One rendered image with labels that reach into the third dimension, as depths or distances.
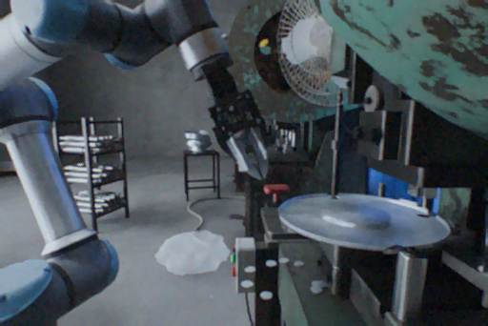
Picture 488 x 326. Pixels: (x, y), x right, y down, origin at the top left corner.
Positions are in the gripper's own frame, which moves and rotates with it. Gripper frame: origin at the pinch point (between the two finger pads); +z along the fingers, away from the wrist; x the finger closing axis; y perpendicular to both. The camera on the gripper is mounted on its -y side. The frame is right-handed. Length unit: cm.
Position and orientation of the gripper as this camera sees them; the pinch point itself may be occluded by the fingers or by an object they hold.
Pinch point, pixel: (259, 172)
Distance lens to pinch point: 54.4
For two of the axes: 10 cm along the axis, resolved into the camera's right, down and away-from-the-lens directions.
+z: 4.2, 8.9, 1.9
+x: 9.0, -4.3, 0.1
